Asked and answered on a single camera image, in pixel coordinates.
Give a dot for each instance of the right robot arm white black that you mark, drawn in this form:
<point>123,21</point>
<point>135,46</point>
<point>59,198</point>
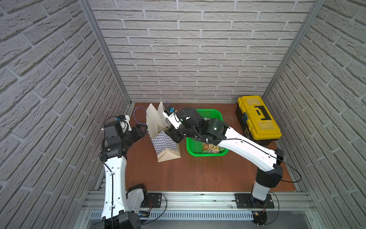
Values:
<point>187,123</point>

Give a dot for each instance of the green plastic basket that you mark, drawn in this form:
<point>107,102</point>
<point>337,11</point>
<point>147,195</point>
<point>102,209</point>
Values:
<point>194,147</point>

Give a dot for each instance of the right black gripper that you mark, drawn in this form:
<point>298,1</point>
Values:
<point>172,134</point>

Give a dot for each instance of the white blue checkered paper bag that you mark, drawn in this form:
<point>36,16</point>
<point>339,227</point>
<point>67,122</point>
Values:
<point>166,149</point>

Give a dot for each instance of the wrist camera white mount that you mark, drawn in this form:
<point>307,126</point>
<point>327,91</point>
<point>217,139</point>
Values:
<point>170,114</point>
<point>124,122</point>

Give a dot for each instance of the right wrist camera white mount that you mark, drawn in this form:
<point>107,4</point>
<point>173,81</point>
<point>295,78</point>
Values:
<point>170,114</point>

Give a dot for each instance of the small circuit board left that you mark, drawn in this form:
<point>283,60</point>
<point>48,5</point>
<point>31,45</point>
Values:
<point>144,214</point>

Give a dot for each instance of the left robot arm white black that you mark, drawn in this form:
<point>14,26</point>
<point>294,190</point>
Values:
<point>121,205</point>

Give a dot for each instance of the yellow black toolbox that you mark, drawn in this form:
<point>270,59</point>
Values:
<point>256,121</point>

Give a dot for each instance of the round black connector right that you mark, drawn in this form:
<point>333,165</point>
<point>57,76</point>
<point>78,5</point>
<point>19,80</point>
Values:
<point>259,218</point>

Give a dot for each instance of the brown food packet in basket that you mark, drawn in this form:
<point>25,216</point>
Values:
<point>211,149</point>

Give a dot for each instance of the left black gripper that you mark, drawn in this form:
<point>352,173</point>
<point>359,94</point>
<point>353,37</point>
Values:
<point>141,133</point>

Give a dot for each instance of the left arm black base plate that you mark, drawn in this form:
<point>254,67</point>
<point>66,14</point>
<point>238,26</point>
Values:
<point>153,200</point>

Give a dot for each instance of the aluminium front rail frame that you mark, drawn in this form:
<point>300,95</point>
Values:
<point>222,206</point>

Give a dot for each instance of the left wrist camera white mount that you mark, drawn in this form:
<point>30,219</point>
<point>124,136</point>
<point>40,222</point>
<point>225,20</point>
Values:
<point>124,122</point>

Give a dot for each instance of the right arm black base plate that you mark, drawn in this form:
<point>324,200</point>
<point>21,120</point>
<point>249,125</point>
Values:
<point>247,201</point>

